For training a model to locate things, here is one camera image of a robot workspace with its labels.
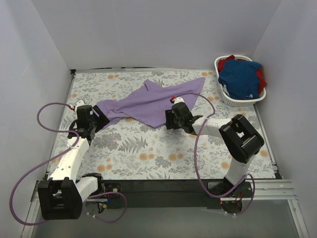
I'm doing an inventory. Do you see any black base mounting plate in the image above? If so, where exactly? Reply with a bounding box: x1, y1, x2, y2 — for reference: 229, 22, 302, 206
85, 178, 255, 210

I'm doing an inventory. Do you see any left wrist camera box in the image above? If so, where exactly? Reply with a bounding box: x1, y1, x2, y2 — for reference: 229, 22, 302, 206
69, 100, 86, 111

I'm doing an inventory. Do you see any blue t shirt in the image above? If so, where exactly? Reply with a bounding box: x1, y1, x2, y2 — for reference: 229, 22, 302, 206
217, 59, 263, 100

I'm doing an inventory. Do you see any floral patterned table mat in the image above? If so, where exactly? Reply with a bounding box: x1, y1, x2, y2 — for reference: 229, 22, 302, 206
67, 70, 262, 179

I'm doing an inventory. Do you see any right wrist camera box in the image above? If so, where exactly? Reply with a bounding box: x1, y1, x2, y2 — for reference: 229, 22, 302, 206
170, 96, 184, 104

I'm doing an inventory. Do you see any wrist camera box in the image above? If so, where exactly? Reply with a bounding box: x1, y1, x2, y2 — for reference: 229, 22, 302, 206
69, 100, 86, 111
170, 96, 184, 104

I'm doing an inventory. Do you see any red t shirt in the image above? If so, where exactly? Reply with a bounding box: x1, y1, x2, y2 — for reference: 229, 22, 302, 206
217, 55, 267, 95

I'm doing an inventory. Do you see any aluminium front frame rail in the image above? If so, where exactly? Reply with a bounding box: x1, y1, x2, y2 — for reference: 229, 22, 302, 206
31, 178, 298, 203

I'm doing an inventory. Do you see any purple t shirt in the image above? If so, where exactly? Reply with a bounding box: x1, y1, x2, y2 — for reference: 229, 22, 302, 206
96, 77, 205, 128

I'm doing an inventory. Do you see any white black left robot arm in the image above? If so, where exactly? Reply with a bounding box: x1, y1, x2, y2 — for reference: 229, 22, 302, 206
38, 100, 109, 221

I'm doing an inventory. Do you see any white perforated laundry basket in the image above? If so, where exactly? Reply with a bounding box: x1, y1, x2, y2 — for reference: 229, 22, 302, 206
214, 55, 266, 107

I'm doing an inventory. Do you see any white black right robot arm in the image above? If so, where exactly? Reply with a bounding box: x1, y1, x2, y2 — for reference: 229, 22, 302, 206
165, 102, 264, 198

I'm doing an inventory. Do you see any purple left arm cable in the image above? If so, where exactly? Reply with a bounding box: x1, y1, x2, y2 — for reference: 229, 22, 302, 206
9, 102, 128, 226

